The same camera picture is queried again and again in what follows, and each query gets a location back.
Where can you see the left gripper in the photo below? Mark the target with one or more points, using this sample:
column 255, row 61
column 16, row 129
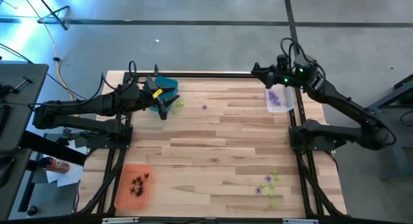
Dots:
column 150, row 95

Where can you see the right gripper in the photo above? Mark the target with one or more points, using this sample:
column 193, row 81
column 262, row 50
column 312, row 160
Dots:
column 282, row 76

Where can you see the teal plastic bin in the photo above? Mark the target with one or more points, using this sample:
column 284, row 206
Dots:
column 170, row 83

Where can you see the black plastic spider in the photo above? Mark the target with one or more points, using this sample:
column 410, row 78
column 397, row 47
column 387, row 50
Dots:
column 133, row 182
column 132, row 189
column 139, row 193
column 141, row 184
column 138, row 179
column 146, row 175

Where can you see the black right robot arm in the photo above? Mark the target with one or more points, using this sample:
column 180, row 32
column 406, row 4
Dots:
column 342, row 103

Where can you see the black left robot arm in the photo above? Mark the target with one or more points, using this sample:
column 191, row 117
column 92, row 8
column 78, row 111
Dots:
column 80, row 104

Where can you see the clear plastic bin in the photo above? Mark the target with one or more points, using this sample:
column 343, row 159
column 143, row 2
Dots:
column 287, row 104

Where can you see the orange plastic bin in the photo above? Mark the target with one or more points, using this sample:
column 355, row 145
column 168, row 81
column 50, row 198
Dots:
column 134, row 167

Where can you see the grey cylinder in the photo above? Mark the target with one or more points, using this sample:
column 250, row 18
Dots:
column 66, row 133

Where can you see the black diagonal beam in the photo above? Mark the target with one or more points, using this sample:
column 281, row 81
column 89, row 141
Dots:
column 55, row 148

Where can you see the white paper sheets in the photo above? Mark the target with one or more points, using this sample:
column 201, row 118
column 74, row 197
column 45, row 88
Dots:
column 69, row 177

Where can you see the orange bottle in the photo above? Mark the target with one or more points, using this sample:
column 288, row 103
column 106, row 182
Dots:
column 58, row 166

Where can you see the black tripod stand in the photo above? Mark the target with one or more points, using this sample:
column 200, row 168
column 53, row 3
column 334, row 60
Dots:
column 53, row 13

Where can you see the grey metal workbench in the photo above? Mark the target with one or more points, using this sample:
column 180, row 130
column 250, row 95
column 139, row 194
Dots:
column 387, row 159

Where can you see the black bar clamp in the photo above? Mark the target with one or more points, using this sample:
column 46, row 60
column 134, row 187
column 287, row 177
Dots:
column 22, row 83

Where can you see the grey side desk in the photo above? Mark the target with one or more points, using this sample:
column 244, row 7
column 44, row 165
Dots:
column 19, row 120

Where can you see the black round knob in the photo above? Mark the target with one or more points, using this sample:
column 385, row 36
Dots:
column 31, row 210

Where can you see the black frame clamp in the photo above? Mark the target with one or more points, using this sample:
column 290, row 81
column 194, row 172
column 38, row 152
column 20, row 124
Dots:
column 156, row 69
column 257, row 65

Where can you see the black aluminium table frame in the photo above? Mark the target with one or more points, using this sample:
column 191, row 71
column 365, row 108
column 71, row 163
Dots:
column 209, row 75

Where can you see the silver bracket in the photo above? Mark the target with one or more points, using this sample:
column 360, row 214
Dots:
column 300, row 221
column 119, row 220

